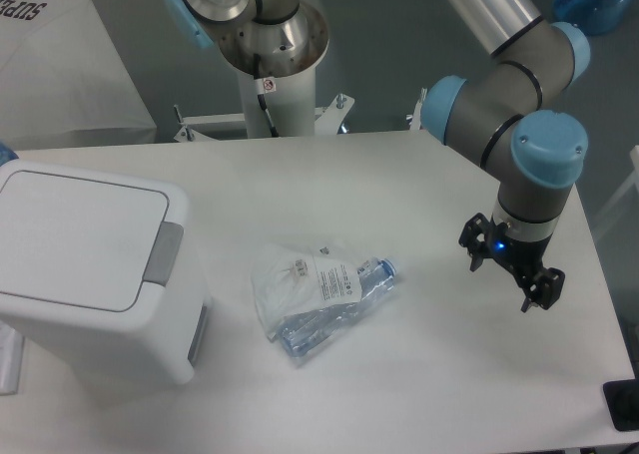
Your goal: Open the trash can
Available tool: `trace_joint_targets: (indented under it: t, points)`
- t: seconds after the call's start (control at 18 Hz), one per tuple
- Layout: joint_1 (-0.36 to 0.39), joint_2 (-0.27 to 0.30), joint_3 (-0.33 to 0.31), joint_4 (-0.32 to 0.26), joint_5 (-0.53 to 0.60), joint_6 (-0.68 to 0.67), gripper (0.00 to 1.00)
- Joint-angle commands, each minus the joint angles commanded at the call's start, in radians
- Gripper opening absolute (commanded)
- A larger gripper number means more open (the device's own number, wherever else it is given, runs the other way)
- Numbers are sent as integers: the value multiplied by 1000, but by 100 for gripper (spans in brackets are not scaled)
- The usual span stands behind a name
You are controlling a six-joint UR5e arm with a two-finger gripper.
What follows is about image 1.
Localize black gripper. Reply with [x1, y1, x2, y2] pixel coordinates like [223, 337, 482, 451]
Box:
[459, 213, 565, 312]

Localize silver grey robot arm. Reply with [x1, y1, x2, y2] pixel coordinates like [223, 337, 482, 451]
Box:
[164, 0, 590, 309]

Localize white trash can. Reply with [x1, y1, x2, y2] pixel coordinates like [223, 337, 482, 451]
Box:
[1, 160, 212, 385]

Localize black device at table edge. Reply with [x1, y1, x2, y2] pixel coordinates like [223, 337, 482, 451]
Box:
[603, 379, 638, 432]

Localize clear plastic bag with label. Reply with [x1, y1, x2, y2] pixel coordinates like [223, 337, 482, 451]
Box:
[251, 243, 368, 341]

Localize crushed clear plastic bottle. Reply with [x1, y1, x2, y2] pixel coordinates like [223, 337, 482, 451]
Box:
[276, 257, 398, 360]

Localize white frame at right edge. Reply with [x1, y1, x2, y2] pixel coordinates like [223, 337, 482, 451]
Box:
[592, 146, 638, 241]

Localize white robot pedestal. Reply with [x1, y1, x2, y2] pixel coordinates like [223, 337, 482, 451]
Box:
[174, 67, 355, 143]

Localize black cable on pedestal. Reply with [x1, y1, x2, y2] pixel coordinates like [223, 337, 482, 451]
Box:
[252, 54, 280, 139]

